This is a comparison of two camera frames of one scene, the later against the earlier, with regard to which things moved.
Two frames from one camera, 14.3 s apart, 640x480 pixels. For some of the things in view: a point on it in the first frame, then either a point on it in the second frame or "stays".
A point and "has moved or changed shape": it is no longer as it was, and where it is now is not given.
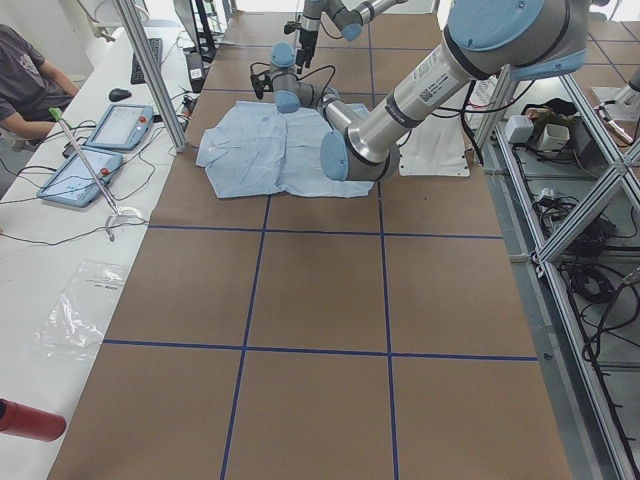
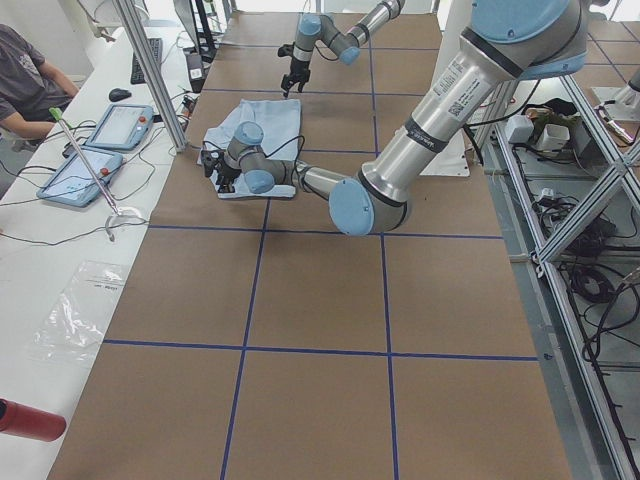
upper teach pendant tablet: (122, 126) stays
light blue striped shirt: (251, 149) has moved or changed shape
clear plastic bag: (72, 329) stays
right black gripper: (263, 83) → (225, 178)
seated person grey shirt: (30, 87) stays
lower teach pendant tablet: (74, 183) stays
